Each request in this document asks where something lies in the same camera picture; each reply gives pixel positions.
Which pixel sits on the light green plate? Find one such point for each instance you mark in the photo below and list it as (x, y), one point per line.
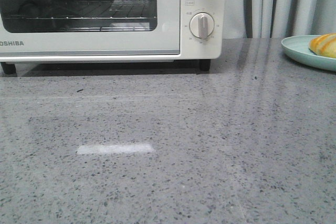
(297, 49)

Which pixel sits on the lower white oven knob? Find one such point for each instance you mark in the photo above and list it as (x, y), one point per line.
(202, 25)

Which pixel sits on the wire oven rack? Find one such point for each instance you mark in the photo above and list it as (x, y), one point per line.
(113, 11)

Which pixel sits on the white Toshiba toaster oven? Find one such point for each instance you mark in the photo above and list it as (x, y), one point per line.
(191, 47)

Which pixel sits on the glass oven door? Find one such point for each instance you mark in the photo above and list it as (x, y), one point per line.
(81, 38)

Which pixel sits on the grey curtain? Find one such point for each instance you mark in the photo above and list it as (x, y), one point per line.
(278, 18)

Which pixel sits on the striped croissant bread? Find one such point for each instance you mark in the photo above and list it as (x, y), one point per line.
(323, 45)

